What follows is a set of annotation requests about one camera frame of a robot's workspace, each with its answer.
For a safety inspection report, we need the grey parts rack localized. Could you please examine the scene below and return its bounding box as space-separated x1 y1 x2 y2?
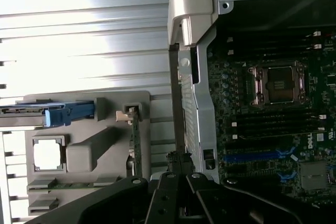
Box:
25 90 169 217

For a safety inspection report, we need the open black PC case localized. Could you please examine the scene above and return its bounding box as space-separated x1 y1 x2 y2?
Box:
167 0 336 209

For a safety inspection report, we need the silver chipset heatsink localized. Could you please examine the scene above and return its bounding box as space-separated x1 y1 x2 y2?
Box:
300 161 329 190

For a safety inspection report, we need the silver CPU chip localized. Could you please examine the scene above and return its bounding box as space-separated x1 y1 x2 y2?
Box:
33 140 62 168

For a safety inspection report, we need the hard disk drive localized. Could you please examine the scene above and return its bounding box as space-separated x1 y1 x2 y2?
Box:
0 99 95 127

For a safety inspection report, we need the green motherboard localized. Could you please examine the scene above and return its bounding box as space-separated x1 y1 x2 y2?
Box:
207 32 336 206

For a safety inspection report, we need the metal CPU socket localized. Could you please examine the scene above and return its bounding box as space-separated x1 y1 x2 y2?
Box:
246 60 309 106

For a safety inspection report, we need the silver hard disk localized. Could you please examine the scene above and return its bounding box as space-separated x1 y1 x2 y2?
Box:
0 104 47 127

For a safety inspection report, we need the black RAM slot bank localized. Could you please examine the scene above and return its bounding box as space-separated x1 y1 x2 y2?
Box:
225 31 322 57

